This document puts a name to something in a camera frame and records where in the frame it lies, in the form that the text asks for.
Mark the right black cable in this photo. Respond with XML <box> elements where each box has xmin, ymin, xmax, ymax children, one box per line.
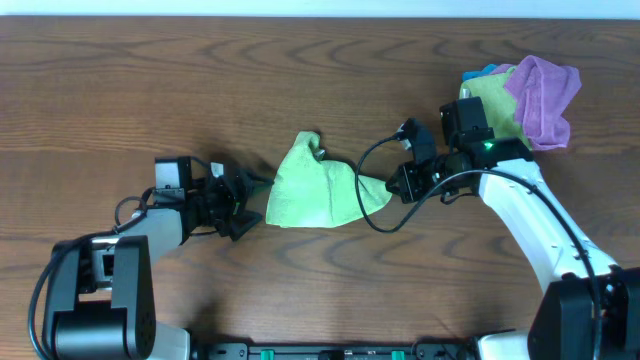
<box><xmin>353</xmin><ymin>134</ymin><xmax>604</xmax><ymax>360</ymax></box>

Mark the light green microfiber cloth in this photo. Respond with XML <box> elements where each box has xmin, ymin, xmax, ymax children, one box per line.
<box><xmin>266</xmin><ymin>131</ymin><xmax>392</xmax><ymax>228</ymax></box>

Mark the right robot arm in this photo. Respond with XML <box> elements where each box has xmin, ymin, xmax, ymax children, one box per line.
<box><xmin>386</xmin><ymin>97</ymin><xmax>639</xmax><ymax>359</ymax></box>

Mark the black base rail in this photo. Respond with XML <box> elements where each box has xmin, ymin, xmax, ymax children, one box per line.
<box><xmin>188</xmin><ymin>342</ymin><xmax>479</xmax><ymax>360</ymax></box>

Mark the purple microfiber cloth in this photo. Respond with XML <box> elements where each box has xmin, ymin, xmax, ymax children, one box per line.
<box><xmin>491</xmin><ymin>55</ymin><xmax>582</xmax><ymax>151</ymax></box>

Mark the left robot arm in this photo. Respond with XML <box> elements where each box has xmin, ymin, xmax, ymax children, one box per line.
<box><xmin>28</xmin><ymin>156</ymin><xmax>273</xmax><ymax>359</ymax></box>

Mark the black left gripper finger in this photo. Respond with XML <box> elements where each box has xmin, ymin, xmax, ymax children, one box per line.
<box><xmin>228</xmin><ymin>210</ymin><xmax>263</xmax><ymax>241</ymax></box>
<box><xmin>238</xmin><ymin>169</ymin><xmax>274</xmax><ymax>190</ymax></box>

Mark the blue cloth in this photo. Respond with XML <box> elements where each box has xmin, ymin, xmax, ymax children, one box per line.
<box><xmin>462</xmin><ymin>64</ymin><xmax>498</xmax><ymax>82</ymax></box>

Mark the olive green cloth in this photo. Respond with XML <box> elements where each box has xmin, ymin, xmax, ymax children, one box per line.
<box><xmin>459</xmin><ymin>64</ymin><xmax>532</xmax><ymax>150</ymax></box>

